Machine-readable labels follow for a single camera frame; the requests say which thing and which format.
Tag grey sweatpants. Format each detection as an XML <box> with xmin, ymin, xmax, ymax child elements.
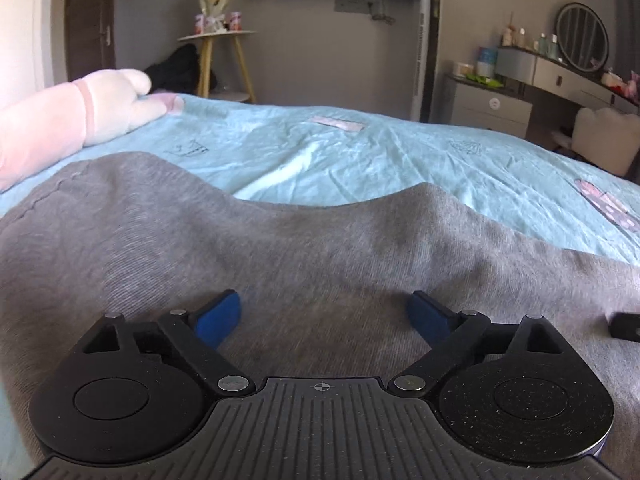
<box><xmin>1</xmin><ymin>153</ymin><xmax>639</xmax><ymax>479</ymax></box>

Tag white fluffy chair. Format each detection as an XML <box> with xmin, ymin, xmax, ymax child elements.
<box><xmin>551</xmin><ymin>107</ymin><xmax>639</xmax><ymax>177</ymax></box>

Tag light blue bed sheet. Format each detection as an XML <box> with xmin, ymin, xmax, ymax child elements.
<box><xmin>0</xmin><ymin>91</ymin><xmax>640</xmax><ymax>480</ymax></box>

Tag white bedside cabinet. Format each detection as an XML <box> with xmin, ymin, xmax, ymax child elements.
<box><xmin>439</xmin><ymin>75</ymin><xmax>533</xmax><ymax>139</ymax></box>

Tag round wooden side table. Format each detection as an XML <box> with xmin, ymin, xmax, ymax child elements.
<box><xmin>178</xmin><ymin>30</ymin><xmax>257</xmax><ymax>104</ymax></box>

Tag black bag on floor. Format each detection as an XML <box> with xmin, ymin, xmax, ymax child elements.
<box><xmin>144</xmin><ymin>44</ymin><xmax>201</xmax><ymax>96</ymax></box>

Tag grey white dressing table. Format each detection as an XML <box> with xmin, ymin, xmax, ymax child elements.
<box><xmin>496</xmin><ymin>47</ymin><xmax>639</xmax><ymax>115</ymax></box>

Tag round black vanity mirror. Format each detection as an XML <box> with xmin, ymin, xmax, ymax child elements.
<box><xmin>554</xmin><ymin>2</ymin><xmax>610</xmax><ymax>73</ymax></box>

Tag white tower air conditioner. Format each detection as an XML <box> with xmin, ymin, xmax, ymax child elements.
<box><xmin>410</xmin><ymin>0</ymin><xmax>442</xmax><ymax>122</ymax></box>

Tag grey curtain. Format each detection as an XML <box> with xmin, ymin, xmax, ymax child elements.
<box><xmin>615</xmin><ymin>0</ymin><xmax>640</xmax><ymax>76</ymax></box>

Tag dark wooden door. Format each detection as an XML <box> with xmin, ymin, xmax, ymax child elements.
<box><xmin>64</xmin><ymin>0</ymin><xmax>115</xmax><ymax>80</ymax></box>

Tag wall power socket strip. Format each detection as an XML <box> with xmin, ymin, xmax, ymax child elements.
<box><xmin>334</xmin><ymin>0</ymin><xmax>380</xmax><ymax>16</ymax></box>

